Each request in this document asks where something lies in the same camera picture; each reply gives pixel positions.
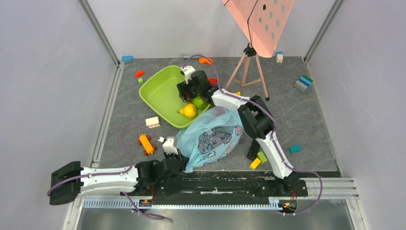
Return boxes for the red fake fruit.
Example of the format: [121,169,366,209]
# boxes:
[185,92,190,102]

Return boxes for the blue toy brick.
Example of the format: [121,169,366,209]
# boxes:
[121,55,133,63]

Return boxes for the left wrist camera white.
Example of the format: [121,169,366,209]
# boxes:
[158,137,178,155]

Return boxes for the pink tripod stand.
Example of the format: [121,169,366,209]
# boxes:
[225,43,270,102]

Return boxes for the white blue small brick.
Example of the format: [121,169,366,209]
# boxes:
[275,51,283,63]

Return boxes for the teal toy cube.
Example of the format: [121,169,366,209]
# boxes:
[288,145,302,153]

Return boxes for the red semicircle toy block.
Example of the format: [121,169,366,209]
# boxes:
[135,70,145,78]

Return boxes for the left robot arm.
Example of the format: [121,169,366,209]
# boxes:
[47,153,189,206]

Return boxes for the grey blue green brick stack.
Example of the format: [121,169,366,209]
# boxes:
[294,75,313,92]

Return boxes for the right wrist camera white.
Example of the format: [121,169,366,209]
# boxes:
[180,65,195,84]

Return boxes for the light blue printed plastic bag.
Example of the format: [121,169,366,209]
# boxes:
[175,106,244,173]

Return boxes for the green fake apple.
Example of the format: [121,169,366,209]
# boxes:
[192,96,209,110]

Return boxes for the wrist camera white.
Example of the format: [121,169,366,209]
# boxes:
[158,137,178,155]
[180,65,195,84]

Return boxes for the green toy block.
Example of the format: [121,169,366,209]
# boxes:
[257,151,268,164]

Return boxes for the white toy brick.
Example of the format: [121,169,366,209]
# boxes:
[145,116,160,128]

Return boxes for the black toy microphone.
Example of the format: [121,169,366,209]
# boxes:
[247,139,260,161]

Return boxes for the yellow red toy car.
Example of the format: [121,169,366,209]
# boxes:
[137,134,157,156]

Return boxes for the purple cable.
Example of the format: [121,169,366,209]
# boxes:
[181,54,324,217]
[46,122,167,220]

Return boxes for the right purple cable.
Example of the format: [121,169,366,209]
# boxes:
[181,54,324,217]

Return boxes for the grey metal handle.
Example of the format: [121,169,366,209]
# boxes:
[180,53,201,60]

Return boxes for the orange arch toy block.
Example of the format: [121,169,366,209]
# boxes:
[199,57,214,65]

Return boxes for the orange toy brick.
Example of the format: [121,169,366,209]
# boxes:
[208,78,218,86]

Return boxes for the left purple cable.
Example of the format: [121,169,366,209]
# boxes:
[46,122,167,220]

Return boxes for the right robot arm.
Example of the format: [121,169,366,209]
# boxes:
[177,66,300,196]

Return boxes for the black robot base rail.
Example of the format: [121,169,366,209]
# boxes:
[129,171,308,205]

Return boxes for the lime green plastic tray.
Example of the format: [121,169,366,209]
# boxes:
[139,65,194,129]

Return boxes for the pink perforated board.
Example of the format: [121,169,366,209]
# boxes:
[223,0,295,58]

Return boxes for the yellow fake fruit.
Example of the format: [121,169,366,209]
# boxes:
[178,103,198,119]

